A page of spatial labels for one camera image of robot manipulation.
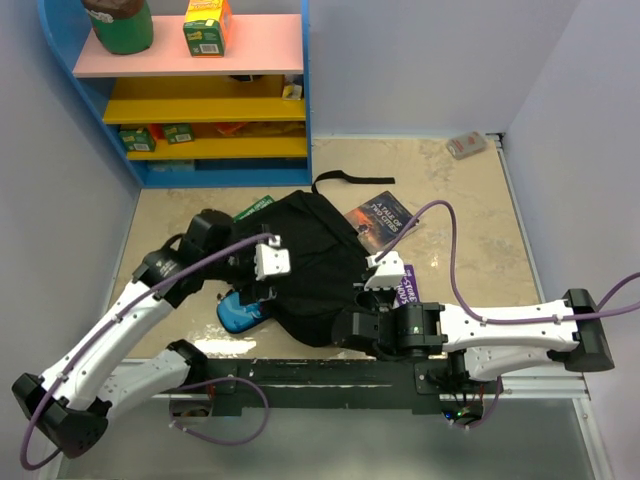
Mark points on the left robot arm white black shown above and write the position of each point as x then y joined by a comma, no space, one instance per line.
72,402

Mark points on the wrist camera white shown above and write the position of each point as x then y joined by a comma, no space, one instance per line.
271,259
385,274

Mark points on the A Tale of Two Cities book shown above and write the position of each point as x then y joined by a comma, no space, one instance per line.
378,221

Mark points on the blue shelf unit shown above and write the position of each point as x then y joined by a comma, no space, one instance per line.
165,84

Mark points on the yellow green box on shelf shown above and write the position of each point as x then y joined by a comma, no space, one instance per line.
207,26

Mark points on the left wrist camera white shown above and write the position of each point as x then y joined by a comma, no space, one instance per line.
271,259

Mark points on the green small box left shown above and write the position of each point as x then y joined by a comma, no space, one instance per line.
137,139

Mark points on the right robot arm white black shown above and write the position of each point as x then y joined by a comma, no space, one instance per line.
484,345

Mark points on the purple 52-Storey Treehouse book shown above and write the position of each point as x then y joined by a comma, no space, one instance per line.
407,291

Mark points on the green Treehouse book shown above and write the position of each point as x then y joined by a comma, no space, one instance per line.
256,206

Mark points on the blue dinosaur pencil case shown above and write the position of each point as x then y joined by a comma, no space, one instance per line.
236,318

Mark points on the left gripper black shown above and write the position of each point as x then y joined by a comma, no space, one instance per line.
246,287

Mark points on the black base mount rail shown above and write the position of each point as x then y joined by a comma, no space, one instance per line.
423,388

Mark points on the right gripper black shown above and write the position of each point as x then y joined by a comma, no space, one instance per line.
361,295

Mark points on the green small box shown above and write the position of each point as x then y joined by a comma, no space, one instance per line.
178,133
137,139

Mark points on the black student backpack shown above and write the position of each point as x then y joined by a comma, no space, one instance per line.
326,259

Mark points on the green brown bag on shelf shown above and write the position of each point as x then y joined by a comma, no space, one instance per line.
123,27

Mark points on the grey red packet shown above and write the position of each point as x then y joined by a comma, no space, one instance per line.
466,145

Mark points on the green small box right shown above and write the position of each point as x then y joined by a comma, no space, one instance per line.
178,133

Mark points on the orange snack packet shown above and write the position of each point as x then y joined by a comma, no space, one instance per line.
229,128

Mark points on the small yellow white box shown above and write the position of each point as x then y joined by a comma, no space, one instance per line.
292,92

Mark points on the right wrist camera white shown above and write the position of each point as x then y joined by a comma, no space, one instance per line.
385,274

